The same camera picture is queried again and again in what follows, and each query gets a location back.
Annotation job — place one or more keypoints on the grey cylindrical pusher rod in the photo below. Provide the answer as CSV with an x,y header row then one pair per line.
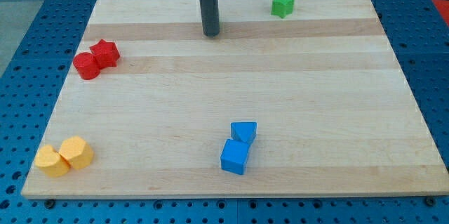
x,y
210,17

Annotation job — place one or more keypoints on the light wooden board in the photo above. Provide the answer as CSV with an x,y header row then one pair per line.
x,y
335,114

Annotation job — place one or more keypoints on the yellow heart block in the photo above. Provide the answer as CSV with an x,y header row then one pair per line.
x,y
50,162

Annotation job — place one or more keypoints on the yellow hexagon block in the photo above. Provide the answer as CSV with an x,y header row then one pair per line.
x,y
77,152

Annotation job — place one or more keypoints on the blue triangle block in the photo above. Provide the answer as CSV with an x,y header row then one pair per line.
x,y
244,131

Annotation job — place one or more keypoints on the red star block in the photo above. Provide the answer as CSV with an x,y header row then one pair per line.
x,y
106,53

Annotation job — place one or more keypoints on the blue cube block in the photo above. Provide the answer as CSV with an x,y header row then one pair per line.
x,y
234,156

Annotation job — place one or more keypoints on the green star block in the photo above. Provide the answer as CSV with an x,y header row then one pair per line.
x,y
282,8

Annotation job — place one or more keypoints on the red cylinder block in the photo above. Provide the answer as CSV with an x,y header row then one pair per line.
x,y
86,65

